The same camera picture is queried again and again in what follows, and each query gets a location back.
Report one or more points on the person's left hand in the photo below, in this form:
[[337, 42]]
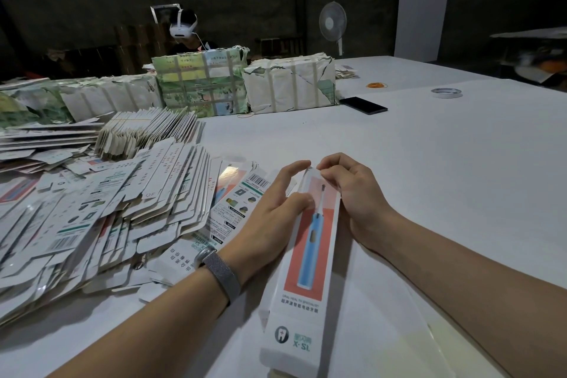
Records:
[[261, 227]]

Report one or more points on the person's right hand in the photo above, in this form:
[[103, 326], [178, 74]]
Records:
[[363, 200]]

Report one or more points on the toothbrush carton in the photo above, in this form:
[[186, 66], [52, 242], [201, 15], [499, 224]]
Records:
[[297, 320]]

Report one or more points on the fanned stack of white cartons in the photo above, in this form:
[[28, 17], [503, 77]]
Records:
[[146, 131]]

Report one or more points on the pile of cartons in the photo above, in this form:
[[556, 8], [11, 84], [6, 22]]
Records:
[[93, 214]]

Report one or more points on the person's left forearm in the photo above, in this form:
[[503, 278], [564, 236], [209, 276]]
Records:
[[146, 333]]

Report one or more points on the person's right forearm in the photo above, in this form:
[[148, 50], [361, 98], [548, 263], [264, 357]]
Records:
[[483, 298]]

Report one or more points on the grey band wristwatch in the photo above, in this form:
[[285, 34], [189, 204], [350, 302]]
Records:
[[221, 276]]

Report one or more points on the black smartphone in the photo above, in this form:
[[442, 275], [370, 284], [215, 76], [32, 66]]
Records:
[[363, 105]]

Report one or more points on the small orange tape roll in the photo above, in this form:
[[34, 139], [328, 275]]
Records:
[[376, 85]]

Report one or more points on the white tape roll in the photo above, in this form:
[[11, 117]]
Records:
[[433, 92]]

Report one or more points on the small white paper stack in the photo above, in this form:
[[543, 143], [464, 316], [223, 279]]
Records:
[[346, 71]]

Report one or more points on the green printed wrapped bundle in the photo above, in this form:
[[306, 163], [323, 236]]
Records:
[[201, 81]]

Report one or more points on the dark wooden chair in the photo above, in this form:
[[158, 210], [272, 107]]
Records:
[[280, 45]]

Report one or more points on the white standing fan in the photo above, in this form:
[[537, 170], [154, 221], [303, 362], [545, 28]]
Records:
[[333, 21]]

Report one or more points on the white board panel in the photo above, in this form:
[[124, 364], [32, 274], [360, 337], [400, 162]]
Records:
[[424, 6]]

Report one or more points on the cluttered side table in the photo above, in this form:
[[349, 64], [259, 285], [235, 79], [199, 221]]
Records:
[[530, 59]]

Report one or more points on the row of white wrapped bundles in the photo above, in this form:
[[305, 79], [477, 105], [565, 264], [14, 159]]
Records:
[[80, 99]]

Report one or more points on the white head-mounted camera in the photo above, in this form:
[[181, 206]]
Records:
[[182, 24]]

